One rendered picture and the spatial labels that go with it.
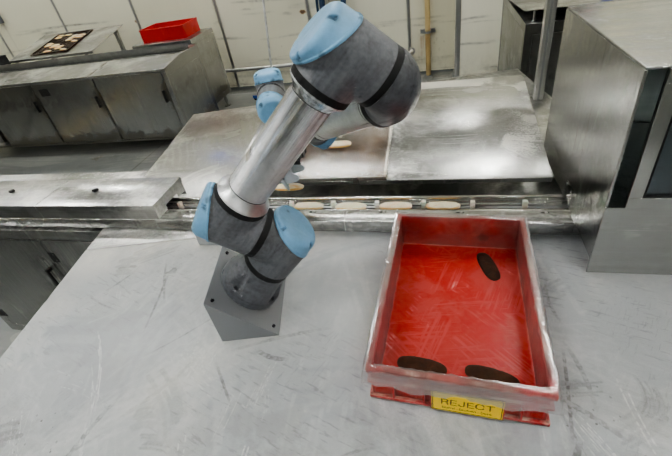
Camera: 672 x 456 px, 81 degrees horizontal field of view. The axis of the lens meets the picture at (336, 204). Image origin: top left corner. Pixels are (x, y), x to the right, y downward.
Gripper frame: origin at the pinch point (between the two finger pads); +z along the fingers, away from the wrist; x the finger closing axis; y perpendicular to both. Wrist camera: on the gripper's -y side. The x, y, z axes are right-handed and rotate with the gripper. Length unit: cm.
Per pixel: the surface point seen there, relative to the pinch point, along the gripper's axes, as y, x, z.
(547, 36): 89, 82, -15
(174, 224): -39.9, -9.4, 9.7
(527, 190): 73, 11, 12
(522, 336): 63, -43, 11
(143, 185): -57, 3, 2
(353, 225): 21.7, -9.8, 9.1
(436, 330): 45, -43, 11
